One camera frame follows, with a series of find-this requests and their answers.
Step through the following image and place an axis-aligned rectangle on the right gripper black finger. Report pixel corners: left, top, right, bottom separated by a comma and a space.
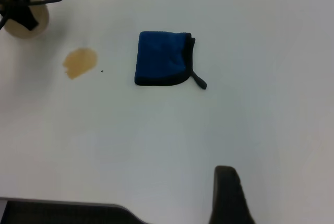
208, 166, 256, 224

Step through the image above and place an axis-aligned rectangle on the white paper cup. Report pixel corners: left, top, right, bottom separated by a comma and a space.
4, 0, 50, 39

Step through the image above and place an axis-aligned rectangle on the blue cloth with black trim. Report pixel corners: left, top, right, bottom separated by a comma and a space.
134, 31, 208, 90

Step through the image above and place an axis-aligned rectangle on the brown liquid spill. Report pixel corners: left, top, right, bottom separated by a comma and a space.
62, 48, 98, 79

